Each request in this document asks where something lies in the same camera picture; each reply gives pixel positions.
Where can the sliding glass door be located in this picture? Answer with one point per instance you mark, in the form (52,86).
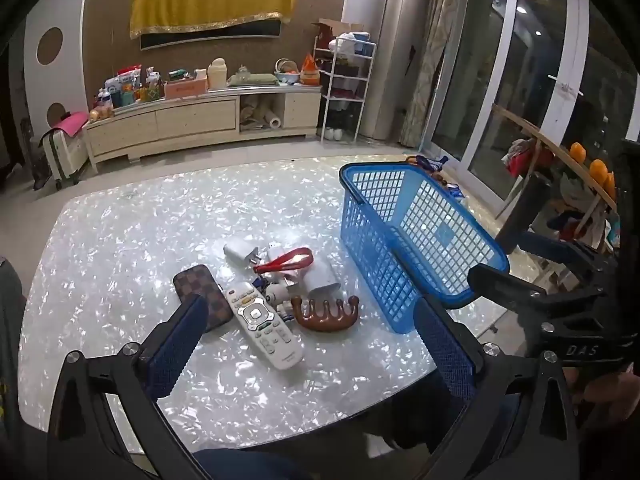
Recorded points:
(500,60)

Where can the blue and white packet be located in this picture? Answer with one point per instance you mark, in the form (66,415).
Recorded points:
(456,191)

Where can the white remote control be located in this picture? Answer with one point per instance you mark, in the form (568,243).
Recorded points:
(265,327)

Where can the cream lidded jar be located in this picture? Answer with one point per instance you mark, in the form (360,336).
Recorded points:
(218,74)

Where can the orange snack bag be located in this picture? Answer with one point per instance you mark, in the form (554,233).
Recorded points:
(310,72)

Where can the pair of white shoes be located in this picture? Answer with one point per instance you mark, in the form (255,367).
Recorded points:
(332,133)

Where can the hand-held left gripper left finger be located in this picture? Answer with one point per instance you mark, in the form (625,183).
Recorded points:
(175,347)

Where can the blue striped cloth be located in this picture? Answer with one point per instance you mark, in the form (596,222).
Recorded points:
(434,162)

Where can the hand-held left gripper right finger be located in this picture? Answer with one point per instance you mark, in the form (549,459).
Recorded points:
(445,347)

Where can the white paper roll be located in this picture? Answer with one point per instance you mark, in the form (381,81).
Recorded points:
(272,121)

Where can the cream suitcase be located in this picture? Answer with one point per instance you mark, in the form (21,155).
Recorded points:
(60,157)

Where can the colourful clothes pile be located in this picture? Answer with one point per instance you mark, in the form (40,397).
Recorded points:
(520,155)

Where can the white plastic bag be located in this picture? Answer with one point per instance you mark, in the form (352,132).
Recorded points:
(352,42)

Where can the brown checkered phone case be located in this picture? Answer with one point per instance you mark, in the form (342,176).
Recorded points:
(197,282)

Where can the white rounded plastic case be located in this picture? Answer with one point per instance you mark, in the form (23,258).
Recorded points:
(322,275)

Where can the yellow fringed cloth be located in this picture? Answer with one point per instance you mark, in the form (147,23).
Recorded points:
(210,0)

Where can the white metal shelf rack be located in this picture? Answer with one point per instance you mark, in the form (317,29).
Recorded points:
(347,95)

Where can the orange cardboard box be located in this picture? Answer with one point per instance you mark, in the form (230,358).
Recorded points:
(186,90)

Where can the brown wooden claw massager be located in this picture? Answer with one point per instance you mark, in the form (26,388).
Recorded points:
(325,319)

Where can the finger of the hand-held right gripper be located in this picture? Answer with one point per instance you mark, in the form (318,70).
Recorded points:
(510,285)
(555,246)

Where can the patterned curtain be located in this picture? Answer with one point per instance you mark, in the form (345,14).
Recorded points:
(435,60)

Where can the wall television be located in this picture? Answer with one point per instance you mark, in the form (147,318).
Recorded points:
(210,35)

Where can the bowl with fruit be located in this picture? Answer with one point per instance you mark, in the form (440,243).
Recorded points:
(287,76)

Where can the white plug charger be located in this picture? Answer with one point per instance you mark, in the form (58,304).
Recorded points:
(239,252)

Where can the pink rolled mat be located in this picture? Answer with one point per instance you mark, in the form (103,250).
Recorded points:
(70,124)

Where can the person's right hand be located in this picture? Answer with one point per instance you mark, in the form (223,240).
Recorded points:
(607,392)

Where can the black foam cylinder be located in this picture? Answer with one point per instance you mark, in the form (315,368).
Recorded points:
(525,210)

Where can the standing air conditioner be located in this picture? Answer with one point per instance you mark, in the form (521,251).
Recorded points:
(395,60)

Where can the curved wooden rack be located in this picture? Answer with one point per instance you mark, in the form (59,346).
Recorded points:
(550,147)

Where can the small white toy figure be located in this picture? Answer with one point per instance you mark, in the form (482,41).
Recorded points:
(276,291)

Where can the orange fruit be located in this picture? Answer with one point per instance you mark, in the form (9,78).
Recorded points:
(577,153)
(598,172)
(610,186)

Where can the cream television cabinet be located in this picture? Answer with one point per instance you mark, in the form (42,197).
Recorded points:
(195,117)

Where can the blue plastic mesh basket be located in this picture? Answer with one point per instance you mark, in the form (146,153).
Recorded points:
(435,230)

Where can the group of packets and bottles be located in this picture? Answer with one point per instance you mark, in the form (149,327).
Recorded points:
(125,90)

